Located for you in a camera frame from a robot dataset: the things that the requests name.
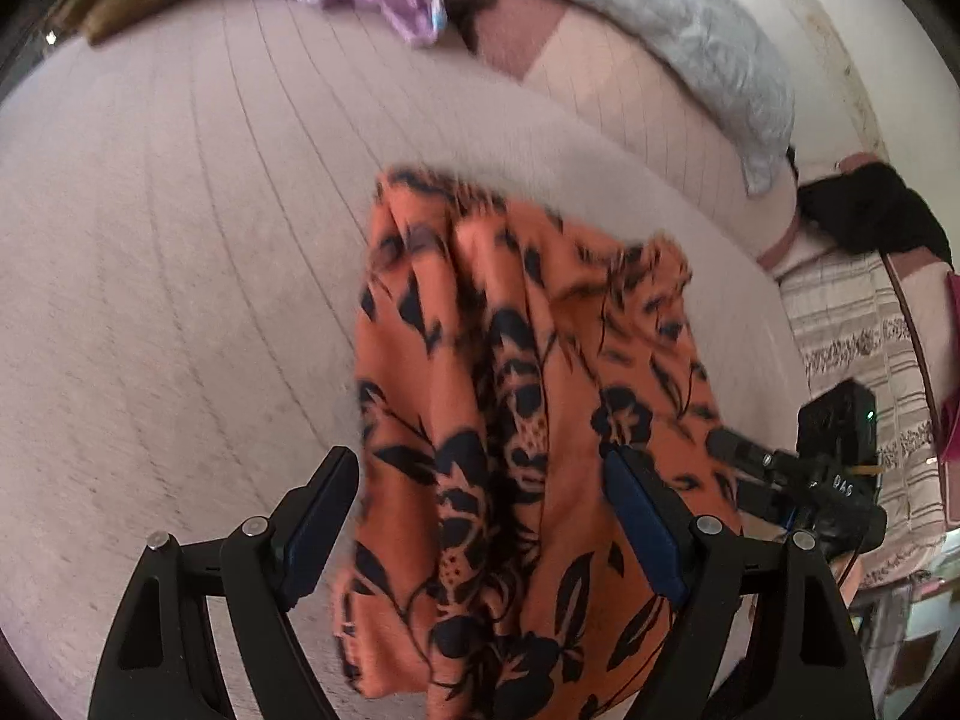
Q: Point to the pink striped bed sheet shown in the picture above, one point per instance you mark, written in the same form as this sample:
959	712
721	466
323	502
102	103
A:
187	240

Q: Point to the black cloth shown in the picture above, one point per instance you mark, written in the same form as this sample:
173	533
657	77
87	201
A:
862	210

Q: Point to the grey quilted blanket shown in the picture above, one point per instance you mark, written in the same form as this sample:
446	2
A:
675	37

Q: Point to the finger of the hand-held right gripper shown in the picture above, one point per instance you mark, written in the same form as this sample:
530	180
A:
761	501
739	450

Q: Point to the pink pillow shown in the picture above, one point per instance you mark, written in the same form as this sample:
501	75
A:
600	90

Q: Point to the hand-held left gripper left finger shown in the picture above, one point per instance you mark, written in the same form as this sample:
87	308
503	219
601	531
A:
316	532

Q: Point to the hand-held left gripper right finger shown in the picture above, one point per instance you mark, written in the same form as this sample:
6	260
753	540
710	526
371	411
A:
646	532

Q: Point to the beige striped floral cloth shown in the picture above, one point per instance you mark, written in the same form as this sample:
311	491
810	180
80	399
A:
840	315

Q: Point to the orange black floral garment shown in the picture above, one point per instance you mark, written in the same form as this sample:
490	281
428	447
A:
480	315

